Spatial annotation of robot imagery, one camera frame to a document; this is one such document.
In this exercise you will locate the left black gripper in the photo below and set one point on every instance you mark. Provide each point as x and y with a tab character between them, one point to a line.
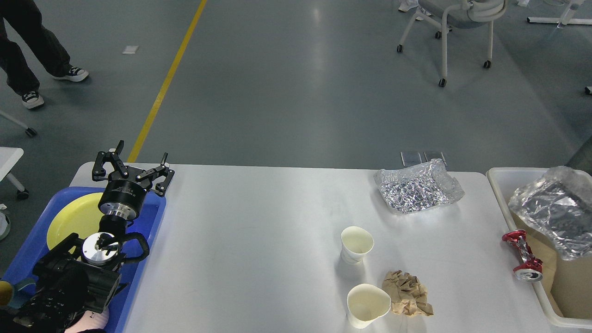
122	194

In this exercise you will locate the yellow plastic plate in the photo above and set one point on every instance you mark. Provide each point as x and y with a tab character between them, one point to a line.
80	216

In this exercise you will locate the pink mug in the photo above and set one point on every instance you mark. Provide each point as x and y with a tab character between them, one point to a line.
89	320

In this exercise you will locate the dark teal mug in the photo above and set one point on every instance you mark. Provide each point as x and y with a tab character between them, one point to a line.
14	295

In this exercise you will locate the red wrapper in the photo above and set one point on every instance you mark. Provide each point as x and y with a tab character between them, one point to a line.
530	269

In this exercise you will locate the brown paper bag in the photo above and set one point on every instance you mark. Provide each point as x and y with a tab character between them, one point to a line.
567	283

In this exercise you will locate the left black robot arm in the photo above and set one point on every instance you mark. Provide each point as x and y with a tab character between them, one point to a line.
81	274

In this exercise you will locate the blue plastic tray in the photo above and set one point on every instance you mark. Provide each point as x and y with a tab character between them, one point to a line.
35	247

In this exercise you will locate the white side table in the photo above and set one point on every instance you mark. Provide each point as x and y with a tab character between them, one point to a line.
8	159

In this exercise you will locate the person in dark trousers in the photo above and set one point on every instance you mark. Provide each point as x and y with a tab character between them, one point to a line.
26	19

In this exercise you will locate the upper white paper cup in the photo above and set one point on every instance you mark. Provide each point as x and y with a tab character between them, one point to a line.
356	244

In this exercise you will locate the white paper cup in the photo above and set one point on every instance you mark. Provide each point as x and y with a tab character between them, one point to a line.
356	244
365	304

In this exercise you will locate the lower white paper cup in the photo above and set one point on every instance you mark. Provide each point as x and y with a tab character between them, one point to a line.
365	304

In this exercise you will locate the grey floor plates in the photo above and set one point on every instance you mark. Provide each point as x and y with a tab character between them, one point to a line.
412	157

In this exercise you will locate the crumpled brown paper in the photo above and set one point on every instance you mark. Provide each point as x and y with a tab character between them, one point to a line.
408	295

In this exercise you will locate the white wheeled chair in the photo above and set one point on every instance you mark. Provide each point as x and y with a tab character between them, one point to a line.
447	15

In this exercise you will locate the white plastic bin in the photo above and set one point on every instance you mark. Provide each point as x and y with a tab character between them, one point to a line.
504	181

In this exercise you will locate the white table frame base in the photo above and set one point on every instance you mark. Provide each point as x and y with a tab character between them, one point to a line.
566	18

